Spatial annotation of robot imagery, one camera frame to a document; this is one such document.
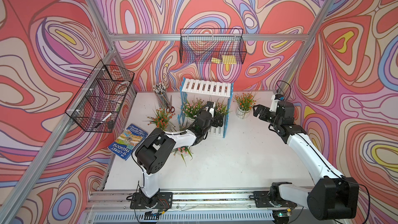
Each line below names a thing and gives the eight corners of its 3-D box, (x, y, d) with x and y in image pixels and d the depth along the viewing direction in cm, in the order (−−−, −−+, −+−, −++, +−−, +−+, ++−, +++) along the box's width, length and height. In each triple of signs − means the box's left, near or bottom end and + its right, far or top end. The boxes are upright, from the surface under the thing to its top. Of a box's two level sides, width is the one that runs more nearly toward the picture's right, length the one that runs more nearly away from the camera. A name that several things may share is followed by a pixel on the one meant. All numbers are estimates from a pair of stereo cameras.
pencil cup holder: (158, 108, 112) (152, 90, 98) (160, 101, 117) (154, 82, 102) (169, 108, 112) (164, 90, 98) (170, 101, 117) (166, 82, 102)
